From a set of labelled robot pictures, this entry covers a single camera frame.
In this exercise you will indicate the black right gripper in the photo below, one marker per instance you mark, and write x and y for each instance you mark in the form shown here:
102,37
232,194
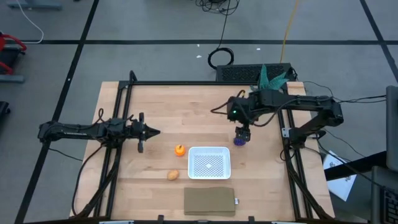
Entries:
248,107

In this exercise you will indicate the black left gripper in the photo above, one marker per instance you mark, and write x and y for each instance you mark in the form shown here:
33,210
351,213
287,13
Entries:
134,131

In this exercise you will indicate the purple toy grapes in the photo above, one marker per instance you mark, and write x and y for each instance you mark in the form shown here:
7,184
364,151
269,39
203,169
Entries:
238,143

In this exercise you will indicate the orange toy fruit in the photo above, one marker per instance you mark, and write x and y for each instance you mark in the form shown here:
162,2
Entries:
180,151

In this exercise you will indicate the tan toy potato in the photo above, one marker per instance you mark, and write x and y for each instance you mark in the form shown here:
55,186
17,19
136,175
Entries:
173,175

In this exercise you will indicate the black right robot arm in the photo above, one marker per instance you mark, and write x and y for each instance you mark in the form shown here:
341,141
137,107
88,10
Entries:
311,102

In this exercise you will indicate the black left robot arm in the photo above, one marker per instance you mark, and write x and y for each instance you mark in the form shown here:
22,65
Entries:
77,132

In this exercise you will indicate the white perforated plastic basket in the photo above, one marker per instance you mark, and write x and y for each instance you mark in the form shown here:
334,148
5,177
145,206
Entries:
199,152

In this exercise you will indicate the green plant in white pot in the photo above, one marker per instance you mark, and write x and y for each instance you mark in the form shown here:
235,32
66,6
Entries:
269,81

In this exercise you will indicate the black vented box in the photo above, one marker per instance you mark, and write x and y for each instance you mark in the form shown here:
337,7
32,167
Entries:
239,73

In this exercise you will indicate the olive folded cloth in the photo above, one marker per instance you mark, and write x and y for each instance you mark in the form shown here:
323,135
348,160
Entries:
208,201

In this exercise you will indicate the black table clamp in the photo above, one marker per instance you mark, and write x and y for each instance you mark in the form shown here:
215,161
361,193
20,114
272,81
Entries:
160,218
251,219

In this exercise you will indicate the white printed paper sheet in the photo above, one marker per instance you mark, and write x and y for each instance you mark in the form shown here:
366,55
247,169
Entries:
342,186

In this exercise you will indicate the black desk beam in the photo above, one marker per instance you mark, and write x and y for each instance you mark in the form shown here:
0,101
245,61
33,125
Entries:
357,165

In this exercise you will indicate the grey case with keyboard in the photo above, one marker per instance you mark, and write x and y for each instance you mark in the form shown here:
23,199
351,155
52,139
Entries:
377,193

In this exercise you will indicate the grey upright panel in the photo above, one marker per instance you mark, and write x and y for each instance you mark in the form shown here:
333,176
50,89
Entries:
392,124

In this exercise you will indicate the red and black cart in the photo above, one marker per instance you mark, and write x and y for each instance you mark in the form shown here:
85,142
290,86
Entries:
9,59

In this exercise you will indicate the grey table foot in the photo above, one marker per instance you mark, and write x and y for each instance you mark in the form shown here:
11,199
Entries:
34,4

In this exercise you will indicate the black aluminium table frame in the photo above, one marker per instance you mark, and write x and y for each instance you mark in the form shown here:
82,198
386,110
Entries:
199,83

